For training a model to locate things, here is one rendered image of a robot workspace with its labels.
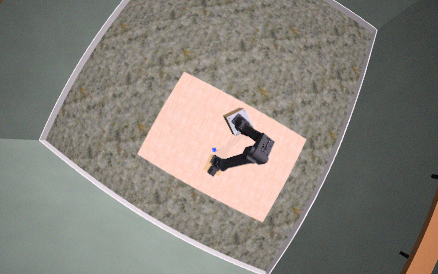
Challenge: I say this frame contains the tan flat mat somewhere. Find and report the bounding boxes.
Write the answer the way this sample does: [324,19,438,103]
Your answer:
[204,154,221,176]

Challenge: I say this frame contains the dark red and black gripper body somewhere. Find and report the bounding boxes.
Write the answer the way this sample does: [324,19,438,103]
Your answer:
[210,155,220,163]

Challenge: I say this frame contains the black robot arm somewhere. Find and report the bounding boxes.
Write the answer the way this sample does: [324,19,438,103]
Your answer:
[207,114,275,176]

